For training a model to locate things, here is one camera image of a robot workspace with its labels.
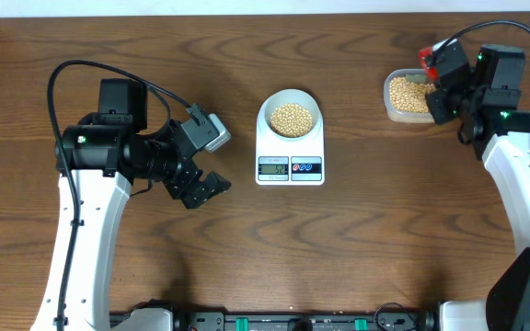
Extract red plastic measuring scoop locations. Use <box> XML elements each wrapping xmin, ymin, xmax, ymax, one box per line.
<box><xmin>419</xmin><ymin>46</ymin><xmax>439</xmax><ymax>81</ymax></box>

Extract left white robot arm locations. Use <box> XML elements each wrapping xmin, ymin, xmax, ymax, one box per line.
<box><xmin>32</xmin><ymin>79</ymin><xmax>231</xmax><ymax>330</ymax></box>

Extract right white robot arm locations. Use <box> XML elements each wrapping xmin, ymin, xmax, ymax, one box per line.
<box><xmin>420</xmin><ymin>40</ymin><xmax>530</xmax><ymax>330</ymax></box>

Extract white digital kitchen scale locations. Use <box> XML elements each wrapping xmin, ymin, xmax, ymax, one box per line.
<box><xmin>255</xmin><ymin>118</ymin><xmax>326</xmax><ymax>186</ymax></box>

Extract soybeans in bowl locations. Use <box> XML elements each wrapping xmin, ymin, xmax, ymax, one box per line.
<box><xmin>271</xmin><ymin>103</ymin><xmax>314</xmax><ymax>138</ymax></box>

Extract pale blue round bowl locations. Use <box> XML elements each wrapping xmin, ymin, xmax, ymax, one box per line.
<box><xmin>258</xmin><ymin>89</ymin><xmax>323</xmax><ymax>141</ymax></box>

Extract yellow soybeans pile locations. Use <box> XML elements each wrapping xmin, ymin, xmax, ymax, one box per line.
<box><xmin>388</xmin><ymin>77</ymin><xmax>435</xmax><ymax>113</ymax></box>

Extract clear plastic food container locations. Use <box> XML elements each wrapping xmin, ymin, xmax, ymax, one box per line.
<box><xmin>384</xmin><ymin>69</ymin><xmax>435</xmax><ymax>123</ymax></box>

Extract left black cable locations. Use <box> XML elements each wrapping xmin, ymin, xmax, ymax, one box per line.
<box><xmin>46</xmin><ymin>59</ymin><xmax>202</xmax><ymax>331</ymax></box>

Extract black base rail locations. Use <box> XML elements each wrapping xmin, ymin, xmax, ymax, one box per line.
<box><xmin>174</xmin><ymin>310</ymin><xmax>440</xmax><ymax>331</ymax></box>

